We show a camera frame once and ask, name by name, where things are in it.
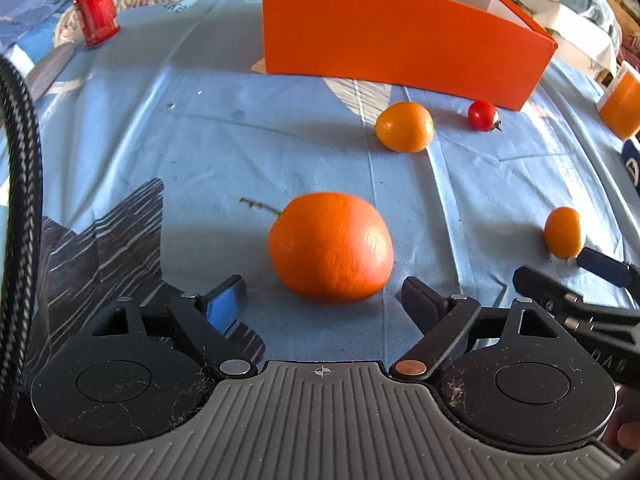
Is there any small orange fruit right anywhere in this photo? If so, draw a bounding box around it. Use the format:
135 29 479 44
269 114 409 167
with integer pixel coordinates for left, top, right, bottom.
544 207 586 260

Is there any small orange fruit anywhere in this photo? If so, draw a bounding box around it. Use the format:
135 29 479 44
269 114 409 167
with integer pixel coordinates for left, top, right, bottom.
544 207 586 260
374 102 435 154

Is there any blue patterned tablecloth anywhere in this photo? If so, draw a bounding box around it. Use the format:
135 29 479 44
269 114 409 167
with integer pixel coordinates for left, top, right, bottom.
24 0 639 382

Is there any large orange tomato lower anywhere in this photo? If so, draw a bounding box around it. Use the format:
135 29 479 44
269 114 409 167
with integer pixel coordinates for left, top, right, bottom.
240 192 394 304

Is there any orange lidded plastic container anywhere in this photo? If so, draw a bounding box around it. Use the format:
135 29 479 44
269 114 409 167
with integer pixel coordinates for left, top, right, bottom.
597 61 640 141

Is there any red cherry tomato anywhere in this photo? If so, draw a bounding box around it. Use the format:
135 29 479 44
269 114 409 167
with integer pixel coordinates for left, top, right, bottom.
468 100 501 132

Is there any orange cardboard box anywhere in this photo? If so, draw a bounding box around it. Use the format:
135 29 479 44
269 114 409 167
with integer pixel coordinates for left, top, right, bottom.
262 0 558 110

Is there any red soda can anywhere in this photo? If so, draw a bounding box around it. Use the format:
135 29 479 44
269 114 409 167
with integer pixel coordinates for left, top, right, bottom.
73 0 120 48

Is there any black braided cable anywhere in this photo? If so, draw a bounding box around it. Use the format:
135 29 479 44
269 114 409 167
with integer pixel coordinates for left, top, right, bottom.
0 54 46 441

